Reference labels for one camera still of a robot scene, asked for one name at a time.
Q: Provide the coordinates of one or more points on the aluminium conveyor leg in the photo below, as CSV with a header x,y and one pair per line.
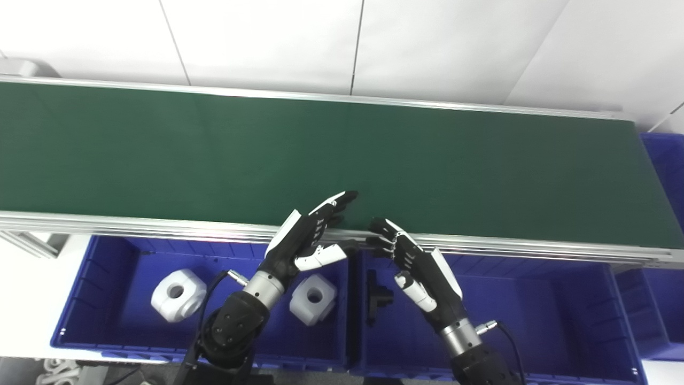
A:
x,y
32,243

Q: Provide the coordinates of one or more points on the white ribbed plastic object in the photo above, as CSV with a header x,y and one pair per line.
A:
x,y
56,371

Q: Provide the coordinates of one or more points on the blue plastic bin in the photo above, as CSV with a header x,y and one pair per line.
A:
x,y
107,299
550,321
652,310

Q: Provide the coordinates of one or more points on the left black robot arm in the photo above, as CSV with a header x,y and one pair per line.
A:
x,y
235,326

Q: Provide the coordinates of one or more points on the grey conveyor end housing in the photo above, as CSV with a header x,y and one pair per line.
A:
x,y
21,68

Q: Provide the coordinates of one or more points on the black T-shaped part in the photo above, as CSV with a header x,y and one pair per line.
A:
x,y
372,299

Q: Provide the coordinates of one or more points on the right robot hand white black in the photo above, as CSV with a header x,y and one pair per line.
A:
x,y
435,283

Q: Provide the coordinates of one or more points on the white rounded block with hole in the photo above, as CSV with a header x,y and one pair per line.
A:
x,y
315,313
184,307

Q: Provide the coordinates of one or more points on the green conveyor belt aluminium frame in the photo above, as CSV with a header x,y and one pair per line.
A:
x,y
320,155

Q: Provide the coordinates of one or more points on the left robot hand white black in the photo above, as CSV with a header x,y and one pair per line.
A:
x,y
291,243

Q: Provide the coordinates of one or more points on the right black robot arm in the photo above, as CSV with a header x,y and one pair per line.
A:
x,y
481,369

